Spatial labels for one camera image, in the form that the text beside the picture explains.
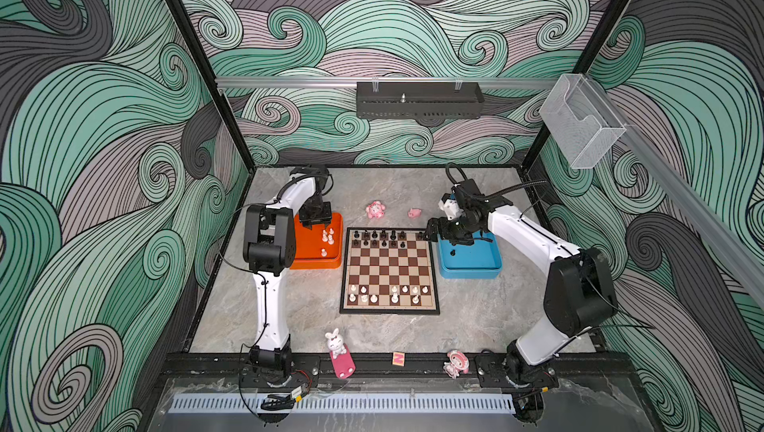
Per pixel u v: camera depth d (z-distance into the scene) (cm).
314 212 86
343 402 70
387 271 90
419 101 97
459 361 72
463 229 74
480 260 90
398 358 74
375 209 103
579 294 44
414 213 104
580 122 79
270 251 58
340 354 74
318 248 93
